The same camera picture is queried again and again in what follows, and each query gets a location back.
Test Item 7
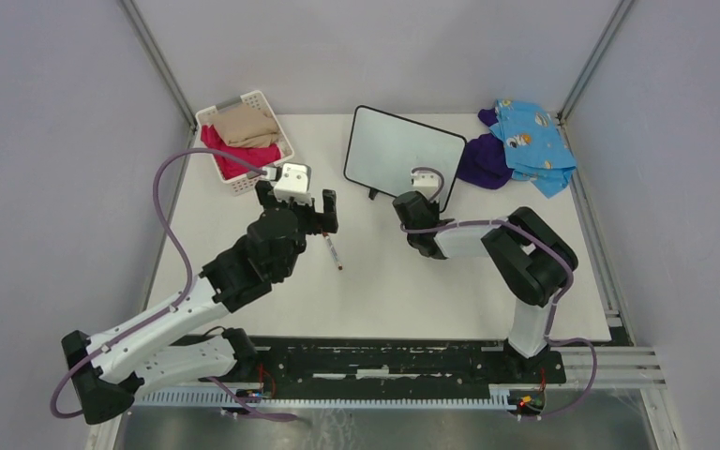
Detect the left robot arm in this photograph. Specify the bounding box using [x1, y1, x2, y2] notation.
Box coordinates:
[61, 181, 338, 425]

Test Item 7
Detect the red whiteboard marker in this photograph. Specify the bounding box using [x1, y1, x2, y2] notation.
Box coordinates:
[322, 232, 343, 271]

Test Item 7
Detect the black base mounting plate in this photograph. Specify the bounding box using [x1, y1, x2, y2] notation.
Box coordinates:
[220, 337, 567, 400]

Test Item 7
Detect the purple cloth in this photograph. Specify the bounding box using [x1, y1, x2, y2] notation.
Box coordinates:
[457, 130, 513, 190]

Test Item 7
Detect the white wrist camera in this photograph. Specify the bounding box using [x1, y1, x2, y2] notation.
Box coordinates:
[273, 163, 312, 205]
[412, 172, 441, 197]

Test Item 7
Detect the blue patterned cloth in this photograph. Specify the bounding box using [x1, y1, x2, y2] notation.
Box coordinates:
[489, 98, 577, 198]

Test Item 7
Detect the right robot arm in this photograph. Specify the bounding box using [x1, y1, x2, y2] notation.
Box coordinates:
[392, 191, 578, 383]

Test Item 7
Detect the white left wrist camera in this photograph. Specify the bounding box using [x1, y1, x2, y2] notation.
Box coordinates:
[273, 163, 312, 205]

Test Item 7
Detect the black framed whiteboard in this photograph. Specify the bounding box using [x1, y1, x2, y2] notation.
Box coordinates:
[343, 105, 467, 212]

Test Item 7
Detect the beige folded cloth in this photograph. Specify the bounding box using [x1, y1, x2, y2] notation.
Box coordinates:
[211, 103, 280, 148]

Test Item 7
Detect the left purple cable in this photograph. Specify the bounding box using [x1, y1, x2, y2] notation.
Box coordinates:
[49, 148, 275, 419]

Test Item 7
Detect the white slotted cable duct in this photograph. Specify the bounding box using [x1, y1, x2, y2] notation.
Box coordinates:
[134, 386, 516, 412]

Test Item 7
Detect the magenta cloth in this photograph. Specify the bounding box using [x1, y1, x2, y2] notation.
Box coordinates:
[201, 126, 280, 180]

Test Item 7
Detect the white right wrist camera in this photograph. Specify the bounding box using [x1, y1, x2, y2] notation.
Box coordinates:
[412, 172, 441, 197]

